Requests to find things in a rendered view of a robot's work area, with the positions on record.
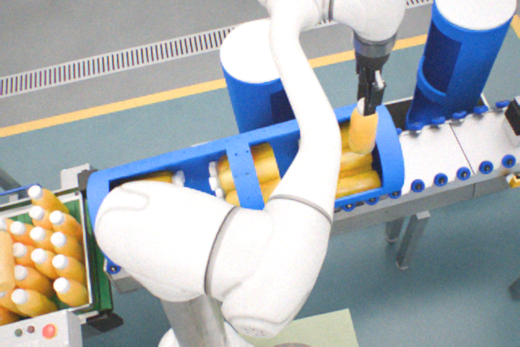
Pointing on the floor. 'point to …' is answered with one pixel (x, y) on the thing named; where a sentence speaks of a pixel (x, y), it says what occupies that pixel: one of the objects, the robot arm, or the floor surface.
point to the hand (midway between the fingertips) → (366, 98)
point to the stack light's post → (7, 181)
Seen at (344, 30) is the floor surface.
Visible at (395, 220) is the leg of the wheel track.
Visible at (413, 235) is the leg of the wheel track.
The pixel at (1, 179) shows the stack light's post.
